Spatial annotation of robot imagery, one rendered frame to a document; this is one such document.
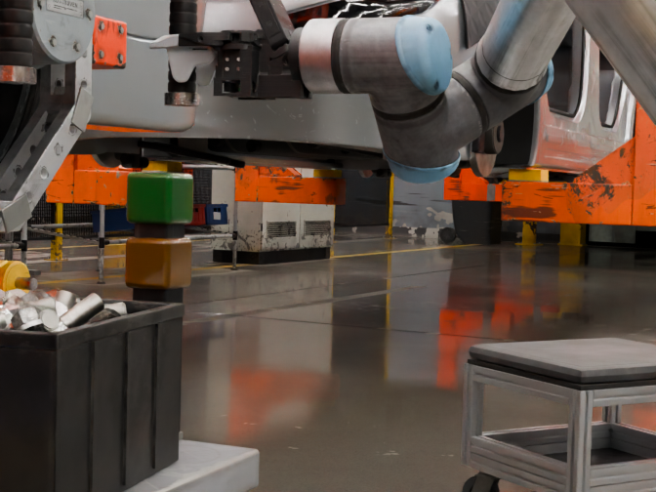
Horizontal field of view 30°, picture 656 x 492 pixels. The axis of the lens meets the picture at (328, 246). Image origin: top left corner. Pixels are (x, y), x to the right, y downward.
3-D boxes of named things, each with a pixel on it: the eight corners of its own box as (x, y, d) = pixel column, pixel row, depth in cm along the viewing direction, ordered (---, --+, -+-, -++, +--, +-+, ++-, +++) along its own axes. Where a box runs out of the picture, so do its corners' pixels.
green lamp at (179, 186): (150, 222, 98) (151, 172, 98) (194, 225, 96) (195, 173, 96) (123, 223, 94) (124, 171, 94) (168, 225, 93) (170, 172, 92)
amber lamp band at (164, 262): (149, 284, 98) (150, 234, 98) (193, 287, 96) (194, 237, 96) (122, 288, 94) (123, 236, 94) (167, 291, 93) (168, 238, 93)
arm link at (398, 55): (441, 115, 144) (425, 45, 137) (343, 114, 149) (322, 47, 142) (461, 67, 150) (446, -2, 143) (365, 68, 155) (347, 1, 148)
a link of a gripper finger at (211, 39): (174, 44, 151) (242, 45, 149) (174, 32, 151) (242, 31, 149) (186, 49, 155) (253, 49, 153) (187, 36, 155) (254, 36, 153)
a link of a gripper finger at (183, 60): (141, 81, 154) (210, 81, 151) (142, 33, 153) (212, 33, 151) (149, 83, 157) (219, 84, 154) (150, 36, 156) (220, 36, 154)
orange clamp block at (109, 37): (48, 63, 177) (84, 69, 185) (94, 62, 174) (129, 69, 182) (49, 15, 177) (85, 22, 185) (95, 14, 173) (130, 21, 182)
